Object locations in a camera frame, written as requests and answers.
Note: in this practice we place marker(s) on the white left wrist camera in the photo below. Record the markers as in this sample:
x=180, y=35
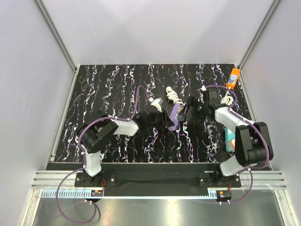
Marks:
x=157, y=103

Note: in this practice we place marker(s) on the grey cube plug adapter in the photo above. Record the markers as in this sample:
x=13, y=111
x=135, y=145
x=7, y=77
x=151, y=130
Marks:
x=181, y=117

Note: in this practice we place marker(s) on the teal triangular power strip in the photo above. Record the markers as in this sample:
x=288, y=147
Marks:
x=229, y=135

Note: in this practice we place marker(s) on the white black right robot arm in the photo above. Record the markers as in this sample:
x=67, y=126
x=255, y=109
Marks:
x=253, y=149

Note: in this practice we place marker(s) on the aluminium front rail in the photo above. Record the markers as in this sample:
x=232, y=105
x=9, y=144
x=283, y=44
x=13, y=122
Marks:
x=258, y=179

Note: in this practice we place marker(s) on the aluminium frame post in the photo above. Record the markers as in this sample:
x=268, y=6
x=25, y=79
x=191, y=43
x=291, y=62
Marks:
x=263, y=25
x=53, y=30

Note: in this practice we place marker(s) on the blue cube plug adapter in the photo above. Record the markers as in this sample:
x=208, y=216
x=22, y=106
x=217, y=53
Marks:
x=233, y=77

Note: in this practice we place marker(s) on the orange power strip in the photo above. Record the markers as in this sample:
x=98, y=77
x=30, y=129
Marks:
x=232, y=83

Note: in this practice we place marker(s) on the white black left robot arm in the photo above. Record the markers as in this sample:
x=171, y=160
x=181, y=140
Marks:
x=94, y=134

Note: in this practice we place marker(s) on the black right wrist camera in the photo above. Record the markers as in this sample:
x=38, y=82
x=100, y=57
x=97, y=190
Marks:
x=204, y=110

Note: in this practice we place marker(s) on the aluminium frame post left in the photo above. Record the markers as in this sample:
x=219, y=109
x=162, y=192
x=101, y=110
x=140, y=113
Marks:
x=53, y=30

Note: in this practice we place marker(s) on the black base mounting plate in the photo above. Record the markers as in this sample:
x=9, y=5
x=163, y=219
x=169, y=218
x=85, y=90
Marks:
x=142, y=167

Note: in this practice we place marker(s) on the aluminium frame post right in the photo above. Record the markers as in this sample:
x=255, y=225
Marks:
x=263, y=25

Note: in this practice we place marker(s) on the pink cube plug adapter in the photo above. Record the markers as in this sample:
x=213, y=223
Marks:
x=230, y=146

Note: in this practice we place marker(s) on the purple power strip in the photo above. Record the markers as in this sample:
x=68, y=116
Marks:
x=177, y=110

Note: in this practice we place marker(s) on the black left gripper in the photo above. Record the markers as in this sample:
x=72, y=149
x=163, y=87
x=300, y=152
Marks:
x=165, y=120

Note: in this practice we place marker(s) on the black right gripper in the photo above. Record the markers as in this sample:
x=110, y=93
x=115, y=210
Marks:
x=193, y=102

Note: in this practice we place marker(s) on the white cable duct strip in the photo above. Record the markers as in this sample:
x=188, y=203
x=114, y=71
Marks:
x=129, y=194

